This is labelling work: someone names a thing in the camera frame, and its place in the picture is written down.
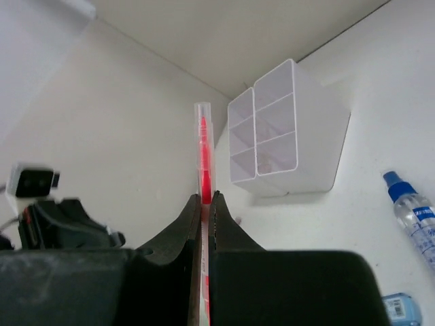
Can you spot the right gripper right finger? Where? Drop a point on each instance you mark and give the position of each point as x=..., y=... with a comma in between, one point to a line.
x=232, y=264

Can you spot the white organizer container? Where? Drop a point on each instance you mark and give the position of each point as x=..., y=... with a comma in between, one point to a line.
x=241, y=137
x=300, y=131

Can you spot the white left organizer container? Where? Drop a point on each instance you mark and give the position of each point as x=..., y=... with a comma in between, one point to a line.
x=241, y=137

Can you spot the white right organizer container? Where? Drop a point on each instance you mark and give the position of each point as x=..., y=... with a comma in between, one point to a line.
x=300, y=131

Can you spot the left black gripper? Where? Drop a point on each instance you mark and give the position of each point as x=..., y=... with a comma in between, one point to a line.
x=47, y=224

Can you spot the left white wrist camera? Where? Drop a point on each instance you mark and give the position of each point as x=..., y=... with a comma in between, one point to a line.
x=28, y=183

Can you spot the blue cap spray bottle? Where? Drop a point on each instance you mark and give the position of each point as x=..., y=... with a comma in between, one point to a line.
x=415, y=214

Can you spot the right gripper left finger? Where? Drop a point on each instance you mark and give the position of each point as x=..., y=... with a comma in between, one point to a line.
x=172, y=276

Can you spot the red pen clear cap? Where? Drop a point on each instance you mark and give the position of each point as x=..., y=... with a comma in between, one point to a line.
x=205, y=169

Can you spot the blue correction tape dispenser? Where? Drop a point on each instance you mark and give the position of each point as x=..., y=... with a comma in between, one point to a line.
x=402, y=310

